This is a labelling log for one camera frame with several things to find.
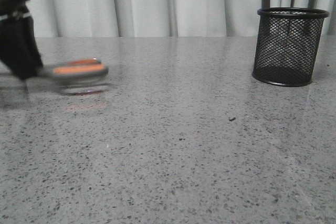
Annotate black fuzzy gripper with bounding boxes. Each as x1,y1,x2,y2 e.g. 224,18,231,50
1,0,43,80

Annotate grey orange handled scissors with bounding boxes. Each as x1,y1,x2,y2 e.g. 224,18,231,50
34,58,109,86

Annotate black mesh pen bucket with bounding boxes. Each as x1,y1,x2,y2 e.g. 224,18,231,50
253,7,329,87

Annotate pale grey curtain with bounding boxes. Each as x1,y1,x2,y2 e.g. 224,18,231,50
28,0,335,37

